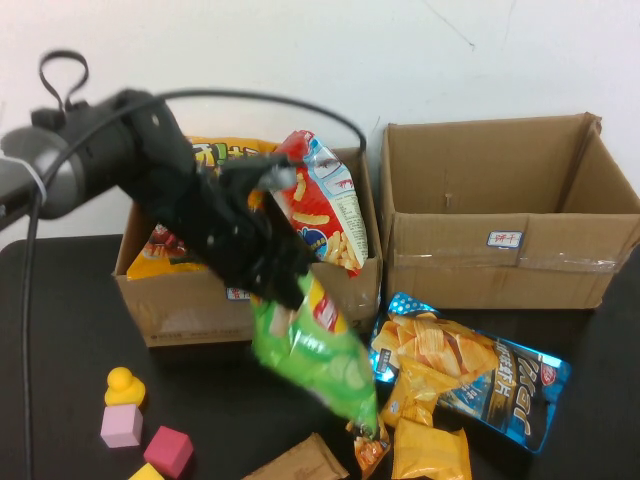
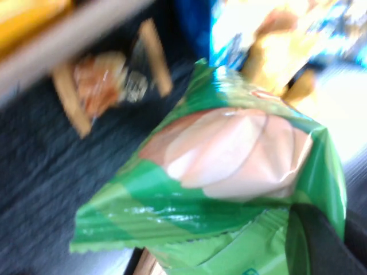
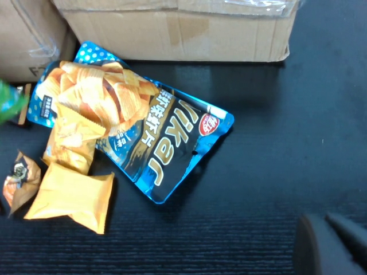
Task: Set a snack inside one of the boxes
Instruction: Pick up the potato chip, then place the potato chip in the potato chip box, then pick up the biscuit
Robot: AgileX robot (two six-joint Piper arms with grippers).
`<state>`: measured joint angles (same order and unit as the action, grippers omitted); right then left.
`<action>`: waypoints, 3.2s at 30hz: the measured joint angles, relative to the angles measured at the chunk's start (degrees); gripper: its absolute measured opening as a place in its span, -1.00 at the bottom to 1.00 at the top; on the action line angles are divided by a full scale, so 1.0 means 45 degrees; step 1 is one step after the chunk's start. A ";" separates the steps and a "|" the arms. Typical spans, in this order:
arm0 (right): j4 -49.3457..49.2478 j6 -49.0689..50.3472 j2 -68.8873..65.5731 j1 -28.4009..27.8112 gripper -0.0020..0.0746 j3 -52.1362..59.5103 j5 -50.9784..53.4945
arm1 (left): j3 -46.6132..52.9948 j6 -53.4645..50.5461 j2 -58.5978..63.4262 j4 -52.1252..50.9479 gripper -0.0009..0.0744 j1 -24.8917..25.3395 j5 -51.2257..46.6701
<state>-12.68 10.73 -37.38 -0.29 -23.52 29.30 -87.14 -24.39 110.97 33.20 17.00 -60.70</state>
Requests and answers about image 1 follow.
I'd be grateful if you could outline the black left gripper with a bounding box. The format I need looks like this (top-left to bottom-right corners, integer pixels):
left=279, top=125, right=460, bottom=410
left=191, top=163, right=314, bottom=312

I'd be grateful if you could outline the green Lay's chips bag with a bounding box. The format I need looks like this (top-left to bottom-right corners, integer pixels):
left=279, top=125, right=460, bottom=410
left=249, top=272, right=380, bottom=437

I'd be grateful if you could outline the small yellow snack packet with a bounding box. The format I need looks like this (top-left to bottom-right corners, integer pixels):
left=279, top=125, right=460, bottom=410
left=391, top=417, right=472, bottom=480
left=379, top=355, right=459, bottom=429

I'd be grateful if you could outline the small black brown snack packet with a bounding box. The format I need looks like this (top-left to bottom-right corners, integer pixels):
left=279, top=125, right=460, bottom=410
left=345, top=419, right=392, bottom=480

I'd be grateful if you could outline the red prawn cracker bag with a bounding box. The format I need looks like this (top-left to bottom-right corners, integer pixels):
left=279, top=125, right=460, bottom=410
left=272, top=129, right=370, bottom=279

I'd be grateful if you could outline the cardboard box marked F2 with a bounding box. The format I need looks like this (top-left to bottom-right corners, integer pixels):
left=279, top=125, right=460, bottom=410
left=113, top=147, right=384, bottom=349

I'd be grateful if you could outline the orange potato fries bag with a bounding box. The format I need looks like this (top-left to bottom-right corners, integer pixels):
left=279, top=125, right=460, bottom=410
left=125, top=134, right=280, bottom=282

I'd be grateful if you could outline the empty cardboard box, biscuit label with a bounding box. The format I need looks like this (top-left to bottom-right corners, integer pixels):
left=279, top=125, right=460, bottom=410
left=379, top=112, right=640, bottom=312

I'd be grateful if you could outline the brown paper packet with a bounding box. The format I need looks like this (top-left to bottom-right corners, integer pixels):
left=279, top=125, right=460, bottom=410
left=243, top=432, right=350, bottom=480

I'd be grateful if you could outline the yellow rubber duck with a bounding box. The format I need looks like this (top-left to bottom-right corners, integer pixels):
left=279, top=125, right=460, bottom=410
left=103, top=366, right=147, bottom=409

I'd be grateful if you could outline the dark pink foam cube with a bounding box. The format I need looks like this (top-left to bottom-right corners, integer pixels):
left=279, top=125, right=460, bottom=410
left=143, top=425, right=195, bottom=479

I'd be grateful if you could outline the light pink foam cube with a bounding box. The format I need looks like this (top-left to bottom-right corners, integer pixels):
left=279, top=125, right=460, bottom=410
left=99, top=403, right=145, bottom=449

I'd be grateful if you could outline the yellow foam cube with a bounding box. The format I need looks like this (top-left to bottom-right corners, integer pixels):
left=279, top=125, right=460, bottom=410
left=127, top=462, right=167, bottom=480

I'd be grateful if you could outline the blue prawn chips bag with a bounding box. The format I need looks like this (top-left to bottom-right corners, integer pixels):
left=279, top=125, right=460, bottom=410
left=368, top=292, right=573, bottom=454

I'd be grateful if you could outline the black cable loop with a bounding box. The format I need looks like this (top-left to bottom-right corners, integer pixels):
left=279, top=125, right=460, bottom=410
left=38, top=48, right=91, bottom=114

